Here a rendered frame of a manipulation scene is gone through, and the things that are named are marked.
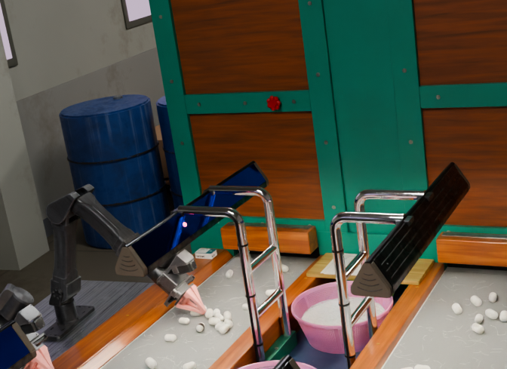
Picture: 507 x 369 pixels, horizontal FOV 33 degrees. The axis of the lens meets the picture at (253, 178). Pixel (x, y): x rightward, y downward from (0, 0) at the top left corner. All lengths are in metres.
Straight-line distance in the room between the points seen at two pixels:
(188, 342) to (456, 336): 0.67
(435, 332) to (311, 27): 0.88
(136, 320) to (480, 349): 0.91
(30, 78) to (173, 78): 3.02
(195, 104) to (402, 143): 0.66
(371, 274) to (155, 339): 0.83
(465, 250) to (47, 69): 3.88
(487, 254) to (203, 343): 0.78
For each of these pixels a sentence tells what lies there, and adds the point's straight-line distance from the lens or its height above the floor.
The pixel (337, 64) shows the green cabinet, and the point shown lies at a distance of 2.36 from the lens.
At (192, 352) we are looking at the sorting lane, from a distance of 2.17.
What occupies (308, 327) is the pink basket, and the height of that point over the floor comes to 0.75.
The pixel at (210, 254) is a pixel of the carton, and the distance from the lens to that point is 2.64.
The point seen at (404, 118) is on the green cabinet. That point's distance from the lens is 2.32.
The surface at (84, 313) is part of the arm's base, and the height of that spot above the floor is 0.68.
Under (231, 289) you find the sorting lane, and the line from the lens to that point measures 2.47.
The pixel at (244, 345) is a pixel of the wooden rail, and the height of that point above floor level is 0.76.
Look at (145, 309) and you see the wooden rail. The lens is 2.39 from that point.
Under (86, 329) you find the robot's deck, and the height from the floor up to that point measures 0.67.
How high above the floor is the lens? 1.74
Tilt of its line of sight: 17 degrees down
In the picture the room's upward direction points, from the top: 8 degrees counter-clockwise
